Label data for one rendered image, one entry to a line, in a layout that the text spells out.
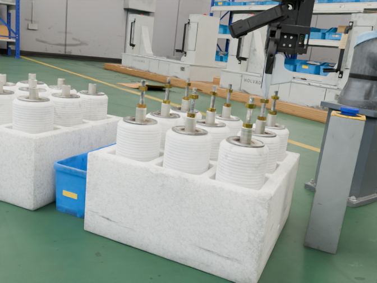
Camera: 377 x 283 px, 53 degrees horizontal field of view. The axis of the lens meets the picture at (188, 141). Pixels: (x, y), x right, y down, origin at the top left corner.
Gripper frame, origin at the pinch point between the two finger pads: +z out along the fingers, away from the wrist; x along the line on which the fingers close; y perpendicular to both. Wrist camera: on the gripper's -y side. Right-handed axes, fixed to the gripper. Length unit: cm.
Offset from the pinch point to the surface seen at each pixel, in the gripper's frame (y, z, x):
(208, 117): -11.1, 7.6, 2.1
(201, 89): -44, 31, 307
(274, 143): 3.9, 10.4, -3.5
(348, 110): 18.6, 2.0, 0.7
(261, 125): 0.7, 7.4, -1.1
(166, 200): -15.9, 22.1, -15.7
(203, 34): -53, -25, 348
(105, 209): -29.5, 27.8, -11.9
